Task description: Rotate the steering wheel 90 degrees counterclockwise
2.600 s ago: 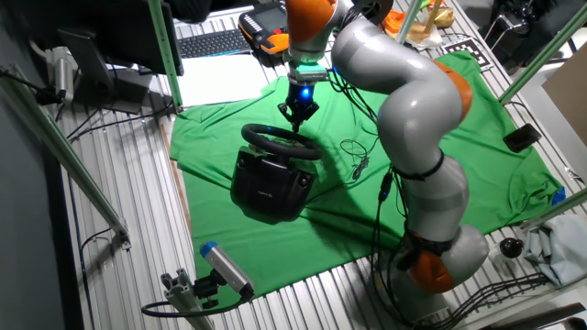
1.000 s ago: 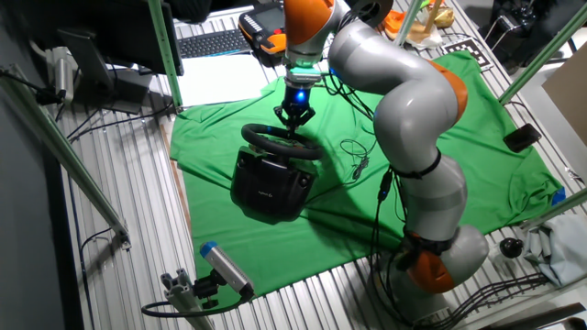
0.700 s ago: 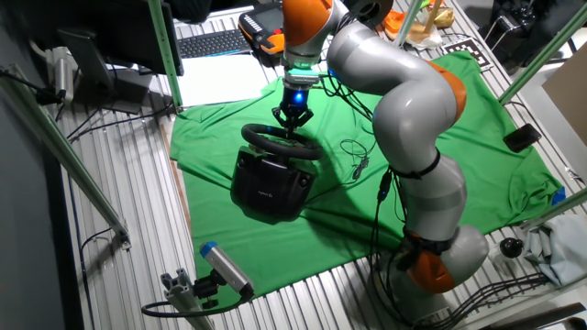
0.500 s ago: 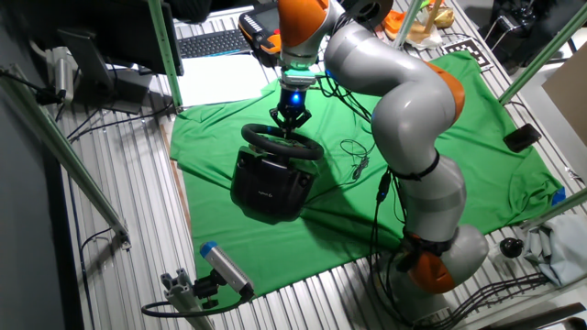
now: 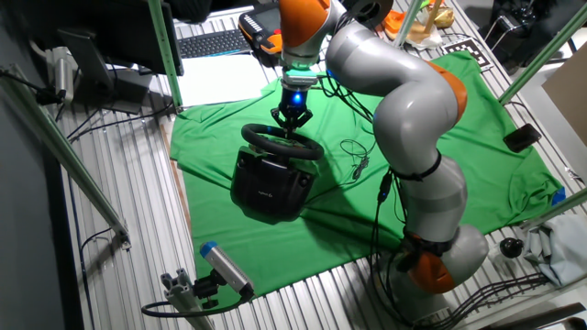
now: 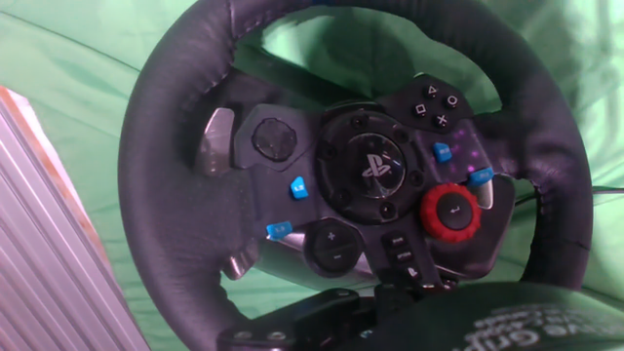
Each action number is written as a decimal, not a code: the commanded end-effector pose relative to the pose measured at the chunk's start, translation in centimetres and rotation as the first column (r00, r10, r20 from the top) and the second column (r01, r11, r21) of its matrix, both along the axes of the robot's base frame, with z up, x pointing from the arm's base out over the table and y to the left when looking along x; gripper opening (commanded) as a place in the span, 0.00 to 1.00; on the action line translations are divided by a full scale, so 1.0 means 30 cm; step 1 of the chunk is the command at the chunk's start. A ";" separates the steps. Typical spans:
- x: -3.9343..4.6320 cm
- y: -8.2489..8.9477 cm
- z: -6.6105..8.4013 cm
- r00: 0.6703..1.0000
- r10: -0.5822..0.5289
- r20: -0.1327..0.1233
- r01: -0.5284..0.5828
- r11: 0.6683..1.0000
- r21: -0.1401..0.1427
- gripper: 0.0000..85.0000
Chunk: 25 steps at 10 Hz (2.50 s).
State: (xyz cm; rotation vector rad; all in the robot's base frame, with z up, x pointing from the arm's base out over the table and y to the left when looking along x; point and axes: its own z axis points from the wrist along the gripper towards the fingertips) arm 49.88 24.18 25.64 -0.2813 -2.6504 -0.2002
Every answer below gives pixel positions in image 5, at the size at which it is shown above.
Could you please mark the black chair with metal frame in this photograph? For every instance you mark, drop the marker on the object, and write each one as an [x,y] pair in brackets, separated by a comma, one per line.
[527,27]

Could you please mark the black camera ball mount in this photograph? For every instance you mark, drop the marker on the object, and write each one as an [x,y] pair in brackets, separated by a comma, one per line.
[206,289]

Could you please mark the white wrapper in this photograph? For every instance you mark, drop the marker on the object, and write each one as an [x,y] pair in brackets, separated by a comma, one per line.
[424,40]

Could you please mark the black wheel base housing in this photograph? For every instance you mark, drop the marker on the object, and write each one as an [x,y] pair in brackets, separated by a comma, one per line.
[270,188]

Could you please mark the green cloth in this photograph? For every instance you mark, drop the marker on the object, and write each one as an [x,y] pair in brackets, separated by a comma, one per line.
[275,256]

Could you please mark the wooden stick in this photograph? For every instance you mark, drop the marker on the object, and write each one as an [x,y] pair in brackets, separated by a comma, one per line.
[433,16]

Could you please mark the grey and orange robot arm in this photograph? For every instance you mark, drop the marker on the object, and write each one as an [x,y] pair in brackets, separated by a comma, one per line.
[413,114]

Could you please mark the brown cardboard sheet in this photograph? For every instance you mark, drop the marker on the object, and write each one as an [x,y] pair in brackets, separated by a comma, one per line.
[568,96]

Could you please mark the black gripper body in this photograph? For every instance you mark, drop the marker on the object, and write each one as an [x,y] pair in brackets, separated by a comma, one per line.
[293,101]

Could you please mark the black racing steering wheel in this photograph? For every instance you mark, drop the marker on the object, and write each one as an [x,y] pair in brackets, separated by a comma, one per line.
[250,135]

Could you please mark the brown wooden board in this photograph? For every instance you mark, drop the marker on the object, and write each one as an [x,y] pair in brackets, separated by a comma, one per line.
[176,183]

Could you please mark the orange item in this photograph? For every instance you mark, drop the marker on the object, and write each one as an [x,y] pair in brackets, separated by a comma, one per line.
[394,23]

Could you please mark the orange and black teach pendant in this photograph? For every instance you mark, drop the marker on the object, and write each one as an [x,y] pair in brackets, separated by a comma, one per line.
[257,27]

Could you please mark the small metal bracket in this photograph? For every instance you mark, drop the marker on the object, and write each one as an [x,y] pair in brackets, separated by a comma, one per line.
[575,175]

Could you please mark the golden wrapped item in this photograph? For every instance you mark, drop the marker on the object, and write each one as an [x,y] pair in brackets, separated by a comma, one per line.
[444,17]

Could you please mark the black and white marker tag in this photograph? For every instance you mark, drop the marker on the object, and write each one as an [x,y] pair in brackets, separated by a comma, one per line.
[468,52]

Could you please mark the black keyboard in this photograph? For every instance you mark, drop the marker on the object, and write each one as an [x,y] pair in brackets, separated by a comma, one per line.
[211,43]

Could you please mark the green metal frame beam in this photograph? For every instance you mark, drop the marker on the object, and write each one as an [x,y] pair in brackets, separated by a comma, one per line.
[164,55]
[407,23]
[555,208]
[59,146]
[546,52]

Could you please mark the aluminium profile stub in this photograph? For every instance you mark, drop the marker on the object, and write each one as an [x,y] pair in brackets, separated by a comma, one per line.
[183,298]

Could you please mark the blue tape piece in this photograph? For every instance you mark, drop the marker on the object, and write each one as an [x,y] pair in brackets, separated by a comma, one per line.
[558,196]

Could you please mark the silver cylindrical camera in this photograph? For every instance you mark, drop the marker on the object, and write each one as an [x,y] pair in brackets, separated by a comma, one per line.
[62,75]

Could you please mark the silver camera with blue cap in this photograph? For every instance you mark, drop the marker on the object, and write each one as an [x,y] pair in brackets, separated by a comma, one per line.
[224,268]

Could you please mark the grey cloth bundle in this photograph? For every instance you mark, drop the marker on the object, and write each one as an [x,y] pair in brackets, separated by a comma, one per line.
[559,247]

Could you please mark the black round knob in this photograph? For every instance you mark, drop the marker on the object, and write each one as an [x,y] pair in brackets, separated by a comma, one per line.
[511,247]

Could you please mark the black flat phone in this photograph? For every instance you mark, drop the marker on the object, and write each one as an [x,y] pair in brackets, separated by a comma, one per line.
[522,137]

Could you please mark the white sheet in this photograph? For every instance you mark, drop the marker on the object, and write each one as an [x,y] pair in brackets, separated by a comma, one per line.
[220,80]

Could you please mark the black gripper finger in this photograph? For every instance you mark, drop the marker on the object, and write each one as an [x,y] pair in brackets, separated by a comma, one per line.
[280,118]
[302,121]

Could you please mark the black monitor with stand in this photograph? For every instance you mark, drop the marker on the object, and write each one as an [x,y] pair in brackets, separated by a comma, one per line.
[128,36]

